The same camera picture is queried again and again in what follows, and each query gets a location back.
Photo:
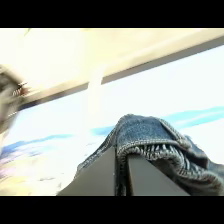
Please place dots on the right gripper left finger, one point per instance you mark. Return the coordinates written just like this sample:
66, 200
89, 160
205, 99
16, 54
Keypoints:
96, 180

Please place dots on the blue jeans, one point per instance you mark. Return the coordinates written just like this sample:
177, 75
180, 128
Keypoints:
146, 131

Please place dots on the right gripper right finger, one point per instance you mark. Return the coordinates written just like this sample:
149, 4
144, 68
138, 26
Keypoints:
148, 181

